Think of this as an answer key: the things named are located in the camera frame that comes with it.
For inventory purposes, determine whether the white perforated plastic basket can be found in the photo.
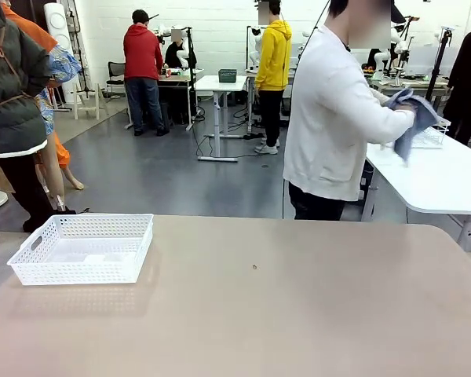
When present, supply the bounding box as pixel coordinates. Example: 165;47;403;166
6;214;155;287

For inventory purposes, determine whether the blue-grey cloth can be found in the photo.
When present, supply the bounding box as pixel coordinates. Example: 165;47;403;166
386;88;443;168

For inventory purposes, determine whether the person's right forearm white sleeve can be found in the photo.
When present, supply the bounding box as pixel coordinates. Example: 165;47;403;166
367;108;417;145

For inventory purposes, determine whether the white standing desk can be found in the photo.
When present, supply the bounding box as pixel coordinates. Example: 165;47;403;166
195;74;249;163

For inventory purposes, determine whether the person in white sweater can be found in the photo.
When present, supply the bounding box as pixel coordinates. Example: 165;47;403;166
282;0;417;221

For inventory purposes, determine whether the brown top desk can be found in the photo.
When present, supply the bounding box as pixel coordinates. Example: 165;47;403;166
124;68;205;132

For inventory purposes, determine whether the person in yellow hoodie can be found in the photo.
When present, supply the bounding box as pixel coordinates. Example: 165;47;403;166
254;0;294;156

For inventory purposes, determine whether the seated person in black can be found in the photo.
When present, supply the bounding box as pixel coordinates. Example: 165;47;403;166
164;27;197;70

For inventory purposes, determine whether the person in red hoodie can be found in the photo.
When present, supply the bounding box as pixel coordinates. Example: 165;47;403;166
123;9;170;137

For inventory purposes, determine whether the black chair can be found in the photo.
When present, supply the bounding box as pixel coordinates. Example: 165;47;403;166
105;61;126;97

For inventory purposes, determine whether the white wooden step stool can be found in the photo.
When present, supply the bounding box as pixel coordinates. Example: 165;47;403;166
72;82;109;121

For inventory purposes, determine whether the large white table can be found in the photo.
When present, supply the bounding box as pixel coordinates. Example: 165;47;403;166
360;117;471;252

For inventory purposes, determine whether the person in dark green vest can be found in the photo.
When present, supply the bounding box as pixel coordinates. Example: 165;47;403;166
0;0;78;232

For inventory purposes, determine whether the white tower fan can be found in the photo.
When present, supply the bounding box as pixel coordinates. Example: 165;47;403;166
42;2;83;105

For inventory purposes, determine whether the black tripod stand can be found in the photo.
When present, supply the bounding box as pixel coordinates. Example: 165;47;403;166
425;27;455;103

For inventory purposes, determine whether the person in black sweater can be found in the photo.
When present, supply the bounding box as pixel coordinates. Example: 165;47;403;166
442;6;471;146

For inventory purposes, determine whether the mannequin with orange blue clothes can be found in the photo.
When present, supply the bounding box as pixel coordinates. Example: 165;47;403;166
2;0;86;211

